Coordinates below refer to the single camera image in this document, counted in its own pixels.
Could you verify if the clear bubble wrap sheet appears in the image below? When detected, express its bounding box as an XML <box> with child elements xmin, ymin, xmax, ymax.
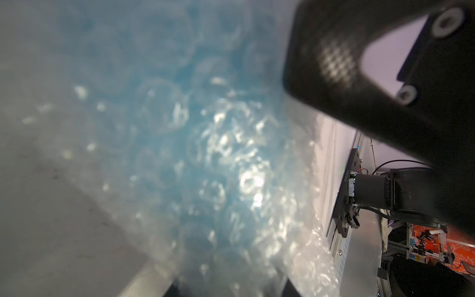
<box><xmin>0</xmin><ymin>0</ymin><xmax>342</xmax><ymax>297</ymax></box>

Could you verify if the blue wine glass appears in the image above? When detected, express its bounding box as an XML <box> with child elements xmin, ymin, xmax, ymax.
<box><xmin>55</xmin><ymin>0</ymin><xmax>316</xmax><ymax>297</ymax></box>

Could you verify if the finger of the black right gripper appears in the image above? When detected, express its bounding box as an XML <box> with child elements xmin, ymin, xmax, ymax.
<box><xmin>283</xmin><ymin>1</ymin><xmax>475</xmax><ymax>230</ymax></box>

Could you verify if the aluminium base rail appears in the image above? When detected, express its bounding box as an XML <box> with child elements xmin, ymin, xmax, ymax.
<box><xmin>327</xmin><ymin>131</ymin><xmax>382</xmax><ymax>297</ymax></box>

